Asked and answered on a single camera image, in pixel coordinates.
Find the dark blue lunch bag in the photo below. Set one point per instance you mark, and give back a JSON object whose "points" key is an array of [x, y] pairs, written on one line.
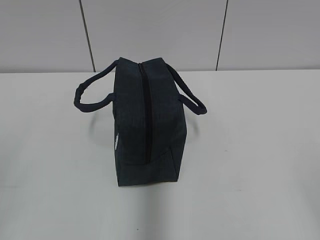
{"points": [[150, 130]]}

